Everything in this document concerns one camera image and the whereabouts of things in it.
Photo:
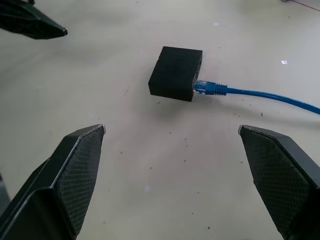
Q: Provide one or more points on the black plastic box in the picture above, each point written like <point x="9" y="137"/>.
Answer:
<point x="175" y="72"/>

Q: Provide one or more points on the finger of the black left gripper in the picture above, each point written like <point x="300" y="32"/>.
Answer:
<point x="30" y="22"/>

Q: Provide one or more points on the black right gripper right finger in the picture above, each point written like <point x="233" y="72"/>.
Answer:
<point x="282" y="175"/>

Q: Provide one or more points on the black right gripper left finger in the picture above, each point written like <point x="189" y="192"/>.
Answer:
<point x="62" y="180"/>

